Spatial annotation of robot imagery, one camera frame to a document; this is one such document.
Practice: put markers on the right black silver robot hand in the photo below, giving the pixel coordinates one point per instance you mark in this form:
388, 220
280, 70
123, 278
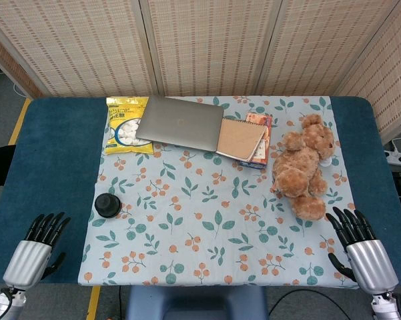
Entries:
370, 263

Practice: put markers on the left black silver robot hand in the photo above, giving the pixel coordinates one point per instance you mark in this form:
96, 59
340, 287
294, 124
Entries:
28, 260

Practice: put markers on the black cylindrical container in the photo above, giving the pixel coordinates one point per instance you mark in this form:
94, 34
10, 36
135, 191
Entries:
107, 206

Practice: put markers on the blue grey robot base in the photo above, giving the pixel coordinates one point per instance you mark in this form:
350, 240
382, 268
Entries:
197, 303

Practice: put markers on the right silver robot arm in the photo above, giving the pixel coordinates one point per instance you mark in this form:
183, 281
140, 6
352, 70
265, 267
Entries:
387, 306

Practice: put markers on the white power strip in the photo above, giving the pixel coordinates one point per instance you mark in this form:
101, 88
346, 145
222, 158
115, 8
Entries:
398, 156

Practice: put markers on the blue felt table cover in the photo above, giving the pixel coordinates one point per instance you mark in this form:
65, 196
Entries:
53, 150

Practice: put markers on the brown teddy bear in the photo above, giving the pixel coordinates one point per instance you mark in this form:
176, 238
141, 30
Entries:
297, 166

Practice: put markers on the orange blue snack box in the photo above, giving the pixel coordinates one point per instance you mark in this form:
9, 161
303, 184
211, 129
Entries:
265, 155

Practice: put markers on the yellow marshmallow bag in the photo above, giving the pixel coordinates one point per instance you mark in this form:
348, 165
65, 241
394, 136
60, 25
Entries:
125, 123

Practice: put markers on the floral leaf berry tablecloth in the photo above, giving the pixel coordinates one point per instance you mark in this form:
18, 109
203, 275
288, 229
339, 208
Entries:
203, 216

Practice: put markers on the brown spiral notebook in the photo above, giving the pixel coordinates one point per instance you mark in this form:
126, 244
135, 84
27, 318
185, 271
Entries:
240, 138

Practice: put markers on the woven folding screen panel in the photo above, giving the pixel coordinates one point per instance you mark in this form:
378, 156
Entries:
70, 43
320, 43
387, 73
207, 43
6, 63

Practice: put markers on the grey closed laptop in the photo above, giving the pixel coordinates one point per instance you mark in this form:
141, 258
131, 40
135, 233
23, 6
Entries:
180, 121

